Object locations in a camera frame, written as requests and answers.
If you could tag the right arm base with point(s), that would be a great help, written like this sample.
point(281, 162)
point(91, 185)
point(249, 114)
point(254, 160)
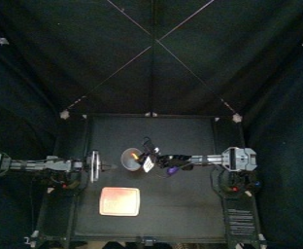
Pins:
point(235, 184)

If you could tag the pink square plate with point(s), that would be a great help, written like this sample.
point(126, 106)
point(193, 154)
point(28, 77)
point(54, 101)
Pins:
point(119, 201)

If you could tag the silver table edge bracket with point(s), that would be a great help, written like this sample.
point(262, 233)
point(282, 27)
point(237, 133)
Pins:
point(30, 240)
point(261, 241)

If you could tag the silver frame middle bracket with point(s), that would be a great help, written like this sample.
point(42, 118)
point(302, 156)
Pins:
point(150, 114)

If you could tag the grey bowl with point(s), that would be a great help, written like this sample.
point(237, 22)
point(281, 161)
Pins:
point(129, 160)

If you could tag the purple wrist camera mount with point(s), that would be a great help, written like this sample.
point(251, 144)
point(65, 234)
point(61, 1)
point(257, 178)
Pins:
point(171, 170)

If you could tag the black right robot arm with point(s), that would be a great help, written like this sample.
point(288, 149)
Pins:
point(227, 159)

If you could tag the black table edge clamp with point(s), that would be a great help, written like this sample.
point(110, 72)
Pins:
point(146, 240)

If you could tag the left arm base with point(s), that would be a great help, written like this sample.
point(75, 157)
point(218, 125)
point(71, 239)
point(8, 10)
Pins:
point(59, 186)

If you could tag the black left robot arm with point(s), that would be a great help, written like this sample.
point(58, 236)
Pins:
point(37, 165)

